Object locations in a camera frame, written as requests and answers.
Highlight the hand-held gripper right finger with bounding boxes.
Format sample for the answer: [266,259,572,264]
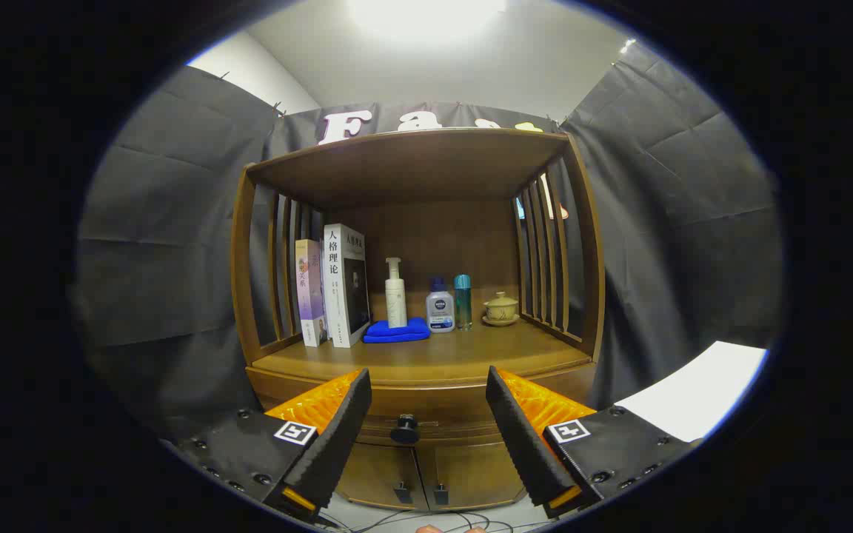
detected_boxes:
[485,366,703,519]

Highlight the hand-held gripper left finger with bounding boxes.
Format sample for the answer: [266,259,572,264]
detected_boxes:
[167,368,373,523]

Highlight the black drawer knob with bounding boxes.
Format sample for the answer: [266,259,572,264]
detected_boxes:
[389,414,421,446]

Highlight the wooden drawer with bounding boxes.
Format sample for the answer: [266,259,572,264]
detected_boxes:
[249,370,596,446]

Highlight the wooden cabinet door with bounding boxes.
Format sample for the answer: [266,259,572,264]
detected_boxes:
[415,442,528,512]
[334,442,427,512]

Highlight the wooden countertop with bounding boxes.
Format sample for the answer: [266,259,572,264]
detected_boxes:
[252,292,592,386]

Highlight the wooden cabinet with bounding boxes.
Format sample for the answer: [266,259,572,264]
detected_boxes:
[230,127,606,513]

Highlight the blue folded towel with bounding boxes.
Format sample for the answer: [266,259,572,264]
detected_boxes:
[362,318,432,344]

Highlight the beige lidded teacup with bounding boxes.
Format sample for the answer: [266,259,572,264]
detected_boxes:
[482,291,521,327]

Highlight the teal bottle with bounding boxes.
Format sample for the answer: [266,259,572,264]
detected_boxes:
[454,274,473,331]

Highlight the white pump bottle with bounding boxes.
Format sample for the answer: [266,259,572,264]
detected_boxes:
[385,257,408,329]

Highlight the purple book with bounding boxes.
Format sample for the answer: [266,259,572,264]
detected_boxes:
[295,238,329,348]

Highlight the white bottle with blue cap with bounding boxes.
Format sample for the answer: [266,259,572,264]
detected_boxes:
[426,277,456,333]

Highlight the thick white book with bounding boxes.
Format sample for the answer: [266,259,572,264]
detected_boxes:
[322,223,372,349]

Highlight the white side table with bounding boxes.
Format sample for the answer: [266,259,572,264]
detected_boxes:
[614,341,769,443]

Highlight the black backdrop cloth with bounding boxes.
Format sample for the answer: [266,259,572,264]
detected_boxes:
[75,41,783,438]

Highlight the black floor cable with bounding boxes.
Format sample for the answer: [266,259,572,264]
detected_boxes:
[321,509,538,533]

